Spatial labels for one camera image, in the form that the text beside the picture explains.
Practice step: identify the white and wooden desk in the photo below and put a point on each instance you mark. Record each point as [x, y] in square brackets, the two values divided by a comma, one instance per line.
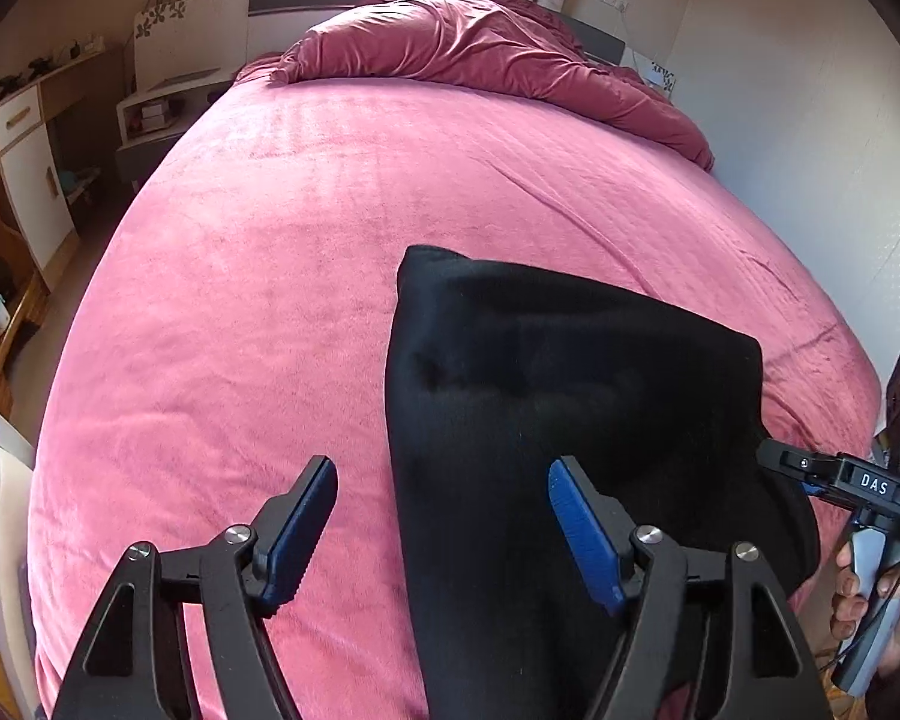
[30, 165]

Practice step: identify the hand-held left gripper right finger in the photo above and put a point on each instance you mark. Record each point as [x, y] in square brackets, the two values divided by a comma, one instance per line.
[581, 532]

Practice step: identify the white floral headboard panel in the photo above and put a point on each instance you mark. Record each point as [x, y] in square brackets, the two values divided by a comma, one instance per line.
[187, 37]
[656, 75]

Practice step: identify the dark pink duvet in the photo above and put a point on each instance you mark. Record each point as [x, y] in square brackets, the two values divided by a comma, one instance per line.
[495, 45]

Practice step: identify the black pants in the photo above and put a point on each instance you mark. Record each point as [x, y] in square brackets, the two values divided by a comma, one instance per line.
[532, 360]

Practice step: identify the pink bed sheet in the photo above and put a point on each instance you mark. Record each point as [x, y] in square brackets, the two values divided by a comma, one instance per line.
[270, 277]

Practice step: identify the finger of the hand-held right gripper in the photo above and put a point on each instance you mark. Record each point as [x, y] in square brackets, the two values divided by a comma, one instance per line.
[784, 457]

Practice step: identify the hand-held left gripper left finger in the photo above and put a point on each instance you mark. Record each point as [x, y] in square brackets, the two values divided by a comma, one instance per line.
[300, 532]

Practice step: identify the white and grey nightstand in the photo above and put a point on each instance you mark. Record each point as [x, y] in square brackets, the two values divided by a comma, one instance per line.
[139, 157]

